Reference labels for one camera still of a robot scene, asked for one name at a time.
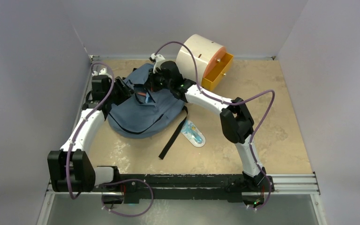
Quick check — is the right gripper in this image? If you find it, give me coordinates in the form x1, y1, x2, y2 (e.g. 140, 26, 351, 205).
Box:
143, 68, 173, 94

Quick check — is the blue backpack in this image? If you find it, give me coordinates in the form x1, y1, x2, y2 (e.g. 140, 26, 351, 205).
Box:
107, 63, 189, 160

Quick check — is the blister pack with blue items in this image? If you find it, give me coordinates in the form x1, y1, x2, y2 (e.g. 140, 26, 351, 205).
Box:
180, 120, 206, 148

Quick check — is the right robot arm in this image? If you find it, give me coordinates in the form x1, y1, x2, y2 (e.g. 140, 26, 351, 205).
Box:
145, 60, 274, 191

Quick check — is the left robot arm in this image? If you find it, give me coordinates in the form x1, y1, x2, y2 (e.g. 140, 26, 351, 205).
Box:
47, 75, 134, 196

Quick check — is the yellow open drawer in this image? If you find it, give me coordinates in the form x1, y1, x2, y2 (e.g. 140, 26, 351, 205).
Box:
201, 53, 233, 91

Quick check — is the cream round drawer cabinet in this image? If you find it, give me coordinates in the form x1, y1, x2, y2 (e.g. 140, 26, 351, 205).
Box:
175, 34, 227, 83

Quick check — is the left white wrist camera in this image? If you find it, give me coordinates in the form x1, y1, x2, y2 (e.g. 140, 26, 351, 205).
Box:
92, 68, 112, 79

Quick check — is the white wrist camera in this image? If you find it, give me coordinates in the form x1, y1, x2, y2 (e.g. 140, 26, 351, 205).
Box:
150, 53, 166, 74
92, 68, 112, 79

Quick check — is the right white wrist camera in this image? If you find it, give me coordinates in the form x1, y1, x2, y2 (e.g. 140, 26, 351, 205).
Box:
150, 53, 166, 74

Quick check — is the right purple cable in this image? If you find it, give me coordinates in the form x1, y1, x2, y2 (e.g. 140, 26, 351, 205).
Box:
153, 41, 276, 212

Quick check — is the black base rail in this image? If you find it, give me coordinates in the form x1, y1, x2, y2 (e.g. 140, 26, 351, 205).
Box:
93, 174, 275, 204

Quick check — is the aluminium frame rail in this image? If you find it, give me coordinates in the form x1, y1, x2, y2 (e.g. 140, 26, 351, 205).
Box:
45, 172, 320, 195

